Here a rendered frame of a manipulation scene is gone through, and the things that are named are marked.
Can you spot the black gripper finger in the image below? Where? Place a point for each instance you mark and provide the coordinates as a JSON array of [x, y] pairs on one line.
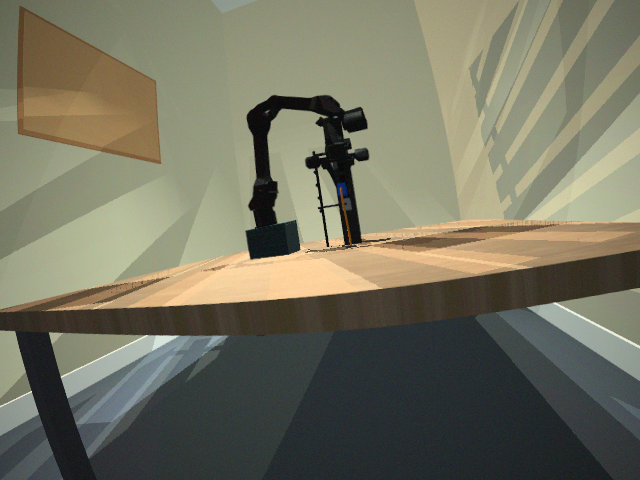
[[330, 169], [347, 165]]

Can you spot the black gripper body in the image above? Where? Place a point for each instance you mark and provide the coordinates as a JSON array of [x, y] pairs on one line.
[[315, 161]]

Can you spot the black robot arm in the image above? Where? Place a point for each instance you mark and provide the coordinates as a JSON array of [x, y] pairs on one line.
[[265, 191]]

